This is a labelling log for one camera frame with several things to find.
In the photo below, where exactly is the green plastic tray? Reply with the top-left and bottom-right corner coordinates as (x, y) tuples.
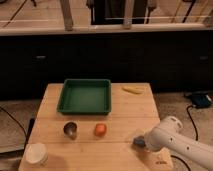
(57, 79), (111, 115)

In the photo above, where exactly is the orange fruit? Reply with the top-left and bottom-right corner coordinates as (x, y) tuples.
(94, 123), (107, 137)

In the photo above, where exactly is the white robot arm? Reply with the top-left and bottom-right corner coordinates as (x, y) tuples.
(133, 116), (213, 171)

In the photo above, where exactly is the black cabinet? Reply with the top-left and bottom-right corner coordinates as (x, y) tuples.
(0, 31), (213, 100)

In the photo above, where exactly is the black cable left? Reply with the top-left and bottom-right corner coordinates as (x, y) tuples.
(0, 105), (29, 140)

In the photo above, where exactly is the black power adapter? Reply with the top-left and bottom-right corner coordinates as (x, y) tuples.
(190, 93), (212, 108)

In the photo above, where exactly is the black cable right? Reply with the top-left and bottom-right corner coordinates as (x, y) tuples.
(171, 104), (200, 171)

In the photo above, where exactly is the metal cup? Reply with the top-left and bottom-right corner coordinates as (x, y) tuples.
(63, 122), (77, 139)

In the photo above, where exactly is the black cable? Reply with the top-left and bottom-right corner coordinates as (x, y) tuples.
(0, 105), (29, 140)
(171, 104), (200, 171)

